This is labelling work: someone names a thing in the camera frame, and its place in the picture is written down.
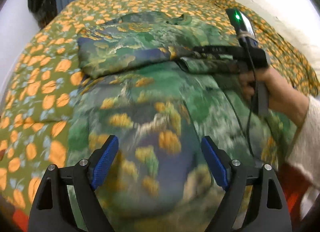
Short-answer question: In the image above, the green orange floral bedspread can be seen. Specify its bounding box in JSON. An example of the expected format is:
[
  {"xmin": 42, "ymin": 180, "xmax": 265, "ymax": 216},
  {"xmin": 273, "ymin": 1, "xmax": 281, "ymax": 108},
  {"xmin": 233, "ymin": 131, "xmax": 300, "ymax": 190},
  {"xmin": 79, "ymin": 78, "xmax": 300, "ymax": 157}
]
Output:
[{"xmin": 1, "ymin": 0, "xmax": 319, "ymax": 213}]

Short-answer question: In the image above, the green landscape print jacket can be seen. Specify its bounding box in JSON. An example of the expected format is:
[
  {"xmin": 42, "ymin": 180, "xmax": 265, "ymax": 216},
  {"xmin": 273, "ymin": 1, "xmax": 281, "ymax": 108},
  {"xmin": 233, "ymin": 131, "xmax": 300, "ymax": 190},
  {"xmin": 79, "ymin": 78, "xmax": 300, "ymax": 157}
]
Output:
[{"xmin": 66, "ymin": 12, "xmax": 295, "ymax": 231}]

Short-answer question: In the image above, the black cable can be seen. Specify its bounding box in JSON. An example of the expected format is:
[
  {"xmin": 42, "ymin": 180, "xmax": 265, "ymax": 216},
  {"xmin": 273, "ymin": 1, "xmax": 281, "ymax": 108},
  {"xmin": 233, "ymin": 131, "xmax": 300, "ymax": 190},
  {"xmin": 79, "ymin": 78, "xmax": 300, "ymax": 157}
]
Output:
[{"xmin": 220, "ymin": 34, "xmax": 261, "ymax": 159}]

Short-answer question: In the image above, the person's right hand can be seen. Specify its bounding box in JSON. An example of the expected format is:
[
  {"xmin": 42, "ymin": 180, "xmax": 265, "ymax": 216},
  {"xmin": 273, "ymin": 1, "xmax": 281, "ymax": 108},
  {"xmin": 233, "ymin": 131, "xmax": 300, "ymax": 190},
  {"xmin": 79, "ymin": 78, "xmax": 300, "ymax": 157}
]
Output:
[{"xmin": 239, "ymin": 67, "xmax": 309, "ymax": 128}]

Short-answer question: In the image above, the white knit sleeve forearm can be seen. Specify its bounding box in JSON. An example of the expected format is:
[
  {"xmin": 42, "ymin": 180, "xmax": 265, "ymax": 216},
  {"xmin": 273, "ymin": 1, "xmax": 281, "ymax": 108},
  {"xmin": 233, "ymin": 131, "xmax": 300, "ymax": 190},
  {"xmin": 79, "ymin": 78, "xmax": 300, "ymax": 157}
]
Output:
[{"xmin": 287, "ymin": 96, "xmax": 319, "ymax": 188}]

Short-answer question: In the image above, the orange red cloth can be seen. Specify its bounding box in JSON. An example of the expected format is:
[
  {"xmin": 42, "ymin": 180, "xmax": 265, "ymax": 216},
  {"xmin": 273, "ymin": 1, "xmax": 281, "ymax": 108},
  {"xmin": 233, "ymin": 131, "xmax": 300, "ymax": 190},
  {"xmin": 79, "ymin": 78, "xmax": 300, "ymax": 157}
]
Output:
[{"xmin": 277, "ymin": 163, "xmax": 311, "ymax": 228}]

